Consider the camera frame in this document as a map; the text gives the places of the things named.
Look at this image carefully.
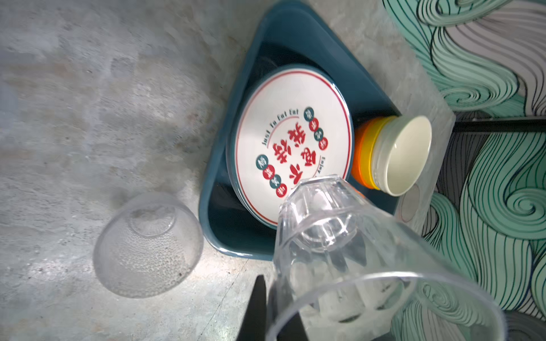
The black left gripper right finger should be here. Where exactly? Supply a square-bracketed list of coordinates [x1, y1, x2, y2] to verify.
[279, 313, 309, 341]

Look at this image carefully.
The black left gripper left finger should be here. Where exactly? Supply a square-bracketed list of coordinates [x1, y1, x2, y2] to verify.
[236, 275, 267, 341]

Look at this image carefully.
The orange bowl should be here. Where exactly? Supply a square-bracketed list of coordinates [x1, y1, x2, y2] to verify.
[351, 124, 365, 186]

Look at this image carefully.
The yellow bowl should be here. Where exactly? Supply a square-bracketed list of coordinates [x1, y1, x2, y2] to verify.
[359, 116, 396, 190]

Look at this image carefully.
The cream white bowl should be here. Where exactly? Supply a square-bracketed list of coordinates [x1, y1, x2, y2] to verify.
[371, 116, 432, 197]

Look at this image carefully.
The black right corner post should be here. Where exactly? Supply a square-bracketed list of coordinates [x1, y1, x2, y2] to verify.
[453, 117, 545, 134]

